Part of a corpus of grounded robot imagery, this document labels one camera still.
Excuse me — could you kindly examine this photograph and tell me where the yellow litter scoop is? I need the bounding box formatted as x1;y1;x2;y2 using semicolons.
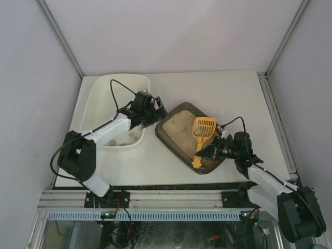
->
191;116;217;170

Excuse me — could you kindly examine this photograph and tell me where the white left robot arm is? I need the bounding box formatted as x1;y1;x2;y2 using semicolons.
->
54;91;168;197

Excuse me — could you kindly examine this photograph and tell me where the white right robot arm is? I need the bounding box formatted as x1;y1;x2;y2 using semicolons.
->
196;132;327;243

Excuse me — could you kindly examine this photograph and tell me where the white plastic bin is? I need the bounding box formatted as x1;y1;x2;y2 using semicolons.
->
79;74;150;149

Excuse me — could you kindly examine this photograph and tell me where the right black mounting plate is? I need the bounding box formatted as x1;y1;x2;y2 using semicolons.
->
221;191;258;209

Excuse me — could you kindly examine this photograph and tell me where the black mounting plate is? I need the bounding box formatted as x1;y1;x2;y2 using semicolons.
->
221;191;258;209
84;190;130;209

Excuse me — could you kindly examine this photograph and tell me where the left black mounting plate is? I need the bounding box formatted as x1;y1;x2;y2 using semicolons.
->
84;190;130;209

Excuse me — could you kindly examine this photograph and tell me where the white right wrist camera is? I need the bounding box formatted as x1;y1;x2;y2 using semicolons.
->
217;126;229;139

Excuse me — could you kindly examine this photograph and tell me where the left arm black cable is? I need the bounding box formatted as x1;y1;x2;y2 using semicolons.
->
109;79;138;112

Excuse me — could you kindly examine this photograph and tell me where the right side aluminium rail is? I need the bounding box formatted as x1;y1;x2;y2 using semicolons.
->
257;72;299;181

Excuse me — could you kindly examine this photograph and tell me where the left aluminium frame post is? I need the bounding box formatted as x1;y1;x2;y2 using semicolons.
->
35;0;85;79

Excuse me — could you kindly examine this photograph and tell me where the aluminium frame post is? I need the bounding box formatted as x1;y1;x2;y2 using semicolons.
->
265;0;311;77
35;0;85;79

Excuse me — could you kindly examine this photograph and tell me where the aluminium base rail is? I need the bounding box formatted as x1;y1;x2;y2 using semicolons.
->
36;188;321;210

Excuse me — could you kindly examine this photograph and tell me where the grey slotted cable duct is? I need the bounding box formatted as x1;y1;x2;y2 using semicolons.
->
48;210;241;222

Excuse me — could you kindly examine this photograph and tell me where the right aluminium frame post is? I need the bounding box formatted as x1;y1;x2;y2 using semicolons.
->
265;0;311;77

